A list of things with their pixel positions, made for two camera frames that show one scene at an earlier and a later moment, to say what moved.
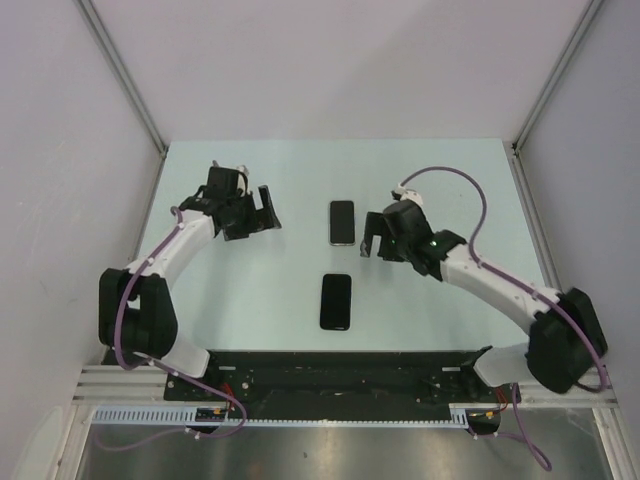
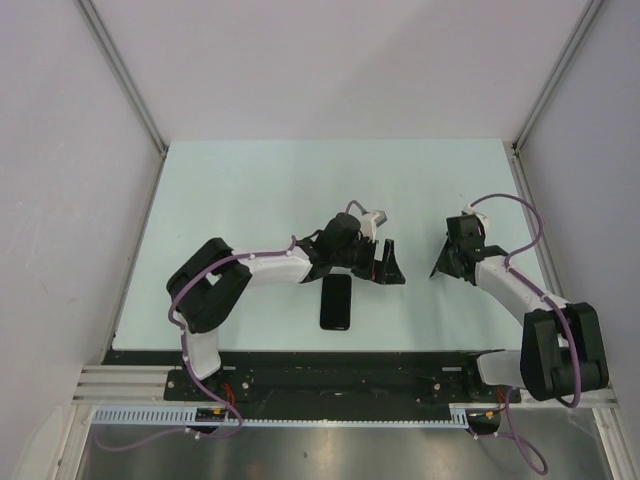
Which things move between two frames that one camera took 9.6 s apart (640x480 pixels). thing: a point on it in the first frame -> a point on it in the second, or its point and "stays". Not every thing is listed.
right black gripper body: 393,248 -> 454,248
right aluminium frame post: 532,120 stays
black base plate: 423,378 stays
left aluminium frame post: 94,19 stays
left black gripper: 259,220 -> 383,271
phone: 336,302 stays
